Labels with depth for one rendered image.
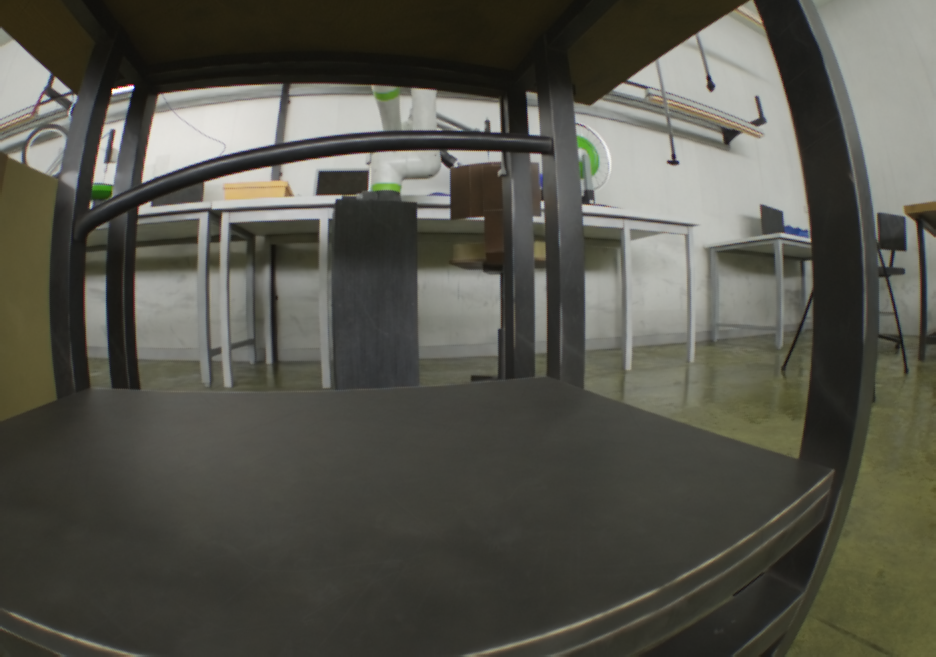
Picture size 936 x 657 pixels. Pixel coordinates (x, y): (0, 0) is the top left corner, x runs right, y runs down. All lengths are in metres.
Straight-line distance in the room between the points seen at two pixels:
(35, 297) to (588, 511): 0.87
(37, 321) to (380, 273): 1.16
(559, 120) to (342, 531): 0.67
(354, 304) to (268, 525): 1.28
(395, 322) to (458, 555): 1.34
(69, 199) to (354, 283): 1.07
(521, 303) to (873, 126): 5.33
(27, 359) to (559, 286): 0.95
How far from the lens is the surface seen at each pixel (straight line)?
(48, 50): 1.03
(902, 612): 0.72
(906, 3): 6.14
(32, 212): 0.87
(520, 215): 0.85
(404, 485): 0.30
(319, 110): 3.22
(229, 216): 2.12
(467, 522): 0.25
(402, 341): 1.53
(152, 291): 3.37
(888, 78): 5.84
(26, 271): 0.85
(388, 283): 1.52
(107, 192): 2.51
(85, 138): 0.79
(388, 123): 1.83
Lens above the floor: 0.41
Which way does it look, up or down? 1 degrees down
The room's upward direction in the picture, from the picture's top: 1 degrees counter-clockwise
